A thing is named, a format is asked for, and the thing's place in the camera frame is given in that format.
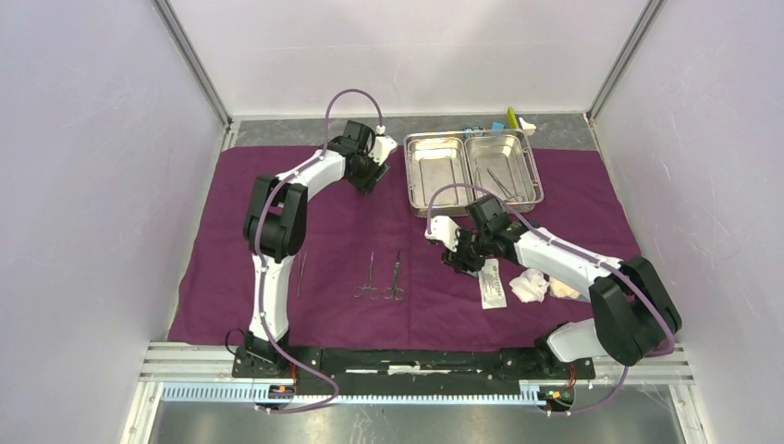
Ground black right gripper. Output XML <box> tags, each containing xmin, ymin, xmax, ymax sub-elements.
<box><xmin>441</xmin><ymin>224</ymin><xmax>492</xmax><ymax>278</ymax></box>

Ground green suture packet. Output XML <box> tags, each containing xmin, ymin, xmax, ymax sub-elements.
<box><xmin>477</xmin><ymin>259</ymin><xmax>507</xmax><ymax>310</ymax></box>

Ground white gauze packet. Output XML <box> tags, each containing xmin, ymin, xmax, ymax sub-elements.
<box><xmin>509</xmin><ymin>268</ymin><xmax>549</xmax><ymax>303</ymax></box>

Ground steel surgical scissors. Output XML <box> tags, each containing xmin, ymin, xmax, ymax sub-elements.
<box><xmin>383</xmin><ymin>252</ymin><xmax>405</xmax><ymax>301</ymax></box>

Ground maroon cloth wrap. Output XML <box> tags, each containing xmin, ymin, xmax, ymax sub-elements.
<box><xmin>167</xmin><ymin>146</ymin><xmax>640</xmax><ymax>352</ymax></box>

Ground white gauze pad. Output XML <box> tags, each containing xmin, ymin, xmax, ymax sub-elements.
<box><xmin>549</xmin><ymin>277</ymin><xmax>582</xmax><ymax>301</ymax></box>

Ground steel needle holder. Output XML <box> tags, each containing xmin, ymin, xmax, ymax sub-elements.
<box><xmin>353</xmin><ymin>252</ymin><xmax>380</xmax><ymax>300</ymax></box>

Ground steel two-compartment tray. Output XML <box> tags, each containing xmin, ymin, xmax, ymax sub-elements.
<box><xmin>403</xmin><ymin>129</ymin><xmax>545</xmax><ymax>217</ymax></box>

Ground steel forceps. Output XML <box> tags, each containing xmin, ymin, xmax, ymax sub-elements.
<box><xmin>296</xmin><ymin>252</ymin><xmax>307</xmax><ymax>298</ymax></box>

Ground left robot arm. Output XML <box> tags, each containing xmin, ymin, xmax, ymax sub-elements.
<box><xmin>240</xmin><ymin>120</ymin><xmax>398</xmax><ymax>377</ymax></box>

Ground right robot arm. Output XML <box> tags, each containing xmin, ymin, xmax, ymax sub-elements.
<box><xmin>425</xmin><ymin>195</ymin><xmax>682</xmax><ymax>377</ymax></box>

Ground steel hemostat clamp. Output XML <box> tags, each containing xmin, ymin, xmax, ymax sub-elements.
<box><xmin>486</xmin><ymin>168</ymin><xmax>526</xmax><ymax>203</ymax></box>

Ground yellow-green plastic block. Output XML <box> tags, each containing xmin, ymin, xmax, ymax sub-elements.
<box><xmin>507</xmin><ymin>106</ymin><xmax>522</xmax><ymax>130</ymax></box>

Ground white plastic block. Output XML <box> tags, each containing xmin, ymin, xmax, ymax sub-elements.
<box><xmin>517</xmin><ymin>116</ymin><xmax>537</xmax><ymax>137</ymax></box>

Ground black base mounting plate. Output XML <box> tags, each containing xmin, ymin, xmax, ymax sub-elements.
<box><xmin>232</xmin><ymin>347</ymin><xmax>596</xmax><ymax>397</ymax></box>

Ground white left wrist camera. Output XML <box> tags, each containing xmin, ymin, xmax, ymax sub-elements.
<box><xmin>369</xmin><ymin>124</ymin><xmax>398</xmax><ymax>165</ymax></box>

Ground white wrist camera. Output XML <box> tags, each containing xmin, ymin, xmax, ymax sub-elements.
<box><xmin>424</xmin><ymin>216</ymin><xmax>460</xmax><ymax>252</ymax></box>
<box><xmin>369</xmin><ymin>124</ymin><xmax>398</xmax><ymax>165</ymax></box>

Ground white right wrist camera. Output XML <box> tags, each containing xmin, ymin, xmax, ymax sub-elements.
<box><xmin>424</xmin><ymin>216</ymin><xmax>460</xmax><ymax>252</ymax></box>

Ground aluminium frame rail left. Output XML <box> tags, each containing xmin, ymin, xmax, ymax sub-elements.
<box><xmin>152</xmin><ymin>0</ymin><xmax>241</xmax><ymax>342</ymax></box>

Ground aluminium frame rail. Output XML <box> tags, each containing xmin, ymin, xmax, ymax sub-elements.
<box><xmin>120</xmin><ymin>342</ymin><xmax>711</xmax><ymax>443</ymax></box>
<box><xmin>152</xmin><ymin>0</ymin><xmax>241</xmax><ymax>342</ymax></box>

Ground aluminium front frame rail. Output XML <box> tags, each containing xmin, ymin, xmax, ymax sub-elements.
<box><xmin>120</xmin><ymin>342</ymin><xmax>711</xmax><ymax>443</ymax></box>

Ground aluminium frame post right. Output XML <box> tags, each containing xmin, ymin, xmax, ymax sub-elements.
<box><xmin>584</xmin><ymin>0</ymin><xmax>667</xmax><ymax>128</ymax></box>

